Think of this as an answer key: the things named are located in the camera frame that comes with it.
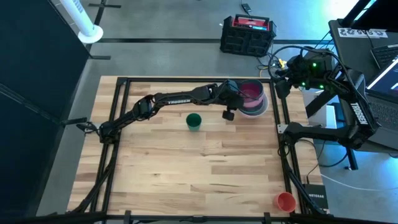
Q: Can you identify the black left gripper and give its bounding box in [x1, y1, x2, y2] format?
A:
[216, 80, 261, 110]

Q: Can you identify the magenta plastic bowl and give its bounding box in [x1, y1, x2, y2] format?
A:
[239, 79, 266, 106]

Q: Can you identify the red plastic cup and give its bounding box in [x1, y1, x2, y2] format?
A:
[272, 191, 297, 213]

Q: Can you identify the white box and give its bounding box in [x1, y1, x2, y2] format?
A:
[306, 104, 339, 127]

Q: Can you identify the green plastic cup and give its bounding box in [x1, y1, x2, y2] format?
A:
[185, 112, 203, 132]

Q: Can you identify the white paper label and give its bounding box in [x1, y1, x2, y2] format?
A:
[338, 27, 389, 40]

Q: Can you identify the black desk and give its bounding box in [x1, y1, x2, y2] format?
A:
[328, 18, 398, 86]

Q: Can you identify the black slanted beam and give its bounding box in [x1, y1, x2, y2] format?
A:
[341, 0, 379, 28]

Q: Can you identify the black keyboard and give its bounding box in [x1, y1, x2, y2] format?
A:
[370, 43, 398, 70]

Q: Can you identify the grey laptop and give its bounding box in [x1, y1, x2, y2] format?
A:
[365, 55, 398, 151]

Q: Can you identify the black table leg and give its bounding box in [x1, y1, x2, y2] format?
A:
[340, 146, 359, 171]

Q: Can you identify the white tower fan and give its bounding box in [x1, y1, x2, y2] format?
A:
[58, 0, 105, 44]

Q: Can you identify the black partition panel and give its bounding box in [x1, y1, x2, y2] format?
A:
[0, 0, 91, 218]

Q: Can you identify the yellow extension cable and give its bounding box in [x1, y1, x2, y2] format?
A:
[259, 58, 287, 77]

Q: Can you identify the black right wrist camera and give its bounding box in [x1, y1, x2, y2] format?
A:
[274, 79, 292, 100]

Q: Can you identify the black metal table frame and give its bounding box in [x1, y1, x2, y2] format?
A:
[67, 76, 332, 224]

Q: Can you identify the black cable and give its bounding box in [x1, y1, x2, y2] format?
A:
[317, 152, 349, 169]

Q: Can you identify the black network switch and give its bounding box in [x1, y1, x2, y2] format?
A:
[303, 183, 330, 211]

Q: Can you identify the white cable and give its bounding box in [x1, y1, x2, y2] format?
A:
[320, 173, 398, 192]

